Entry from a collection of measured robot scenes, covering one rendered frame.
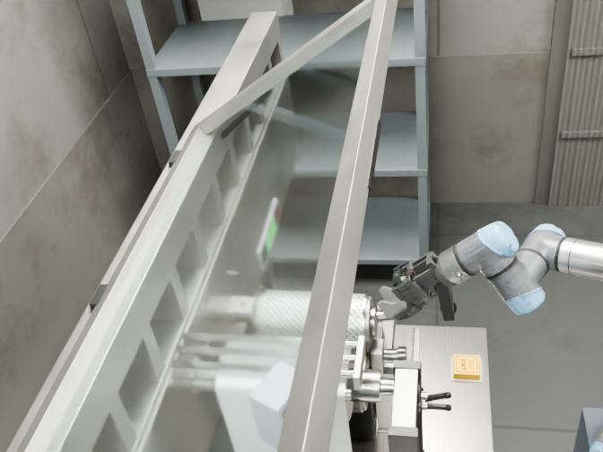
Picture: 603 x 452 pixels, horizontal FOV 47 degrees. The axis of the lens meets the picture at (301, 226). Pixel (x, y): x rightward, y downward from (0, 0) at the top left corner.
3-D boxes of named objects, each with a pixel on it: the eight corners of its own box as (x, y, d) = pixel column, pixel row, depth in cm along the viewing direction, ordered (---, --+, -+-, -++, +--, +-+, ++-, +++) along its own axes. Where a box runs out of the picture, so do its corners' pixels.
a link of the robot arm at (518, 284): (560, 280, 143) (528, 239, 142) (538, 314, 136) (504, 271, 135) (531, 289, 149) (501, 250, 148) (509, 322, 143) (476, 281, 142)
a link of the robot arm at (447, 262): (475, 258, 148) (476, 284, 141) (458, 268, 150) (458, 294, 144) (452, 238, 145) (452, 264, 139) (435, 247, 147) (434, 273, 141)
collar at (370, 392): (380, 410, 134) (379, 388, 130) (349, 407, 135) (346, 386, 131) (382, 383, 138) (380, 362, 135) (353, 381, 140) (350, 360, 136)
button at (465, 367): (479, 380, 185) (480, 375, 184) (453, 379, 186) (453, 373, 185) (478, 360, 190) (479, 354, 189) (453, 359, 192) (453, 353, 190)
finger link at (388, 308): (363, 306, 156) (394, 286, 151) (381, 320, 158) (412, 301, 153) (363, 316, 153) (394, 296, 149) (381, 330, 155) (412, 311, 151)
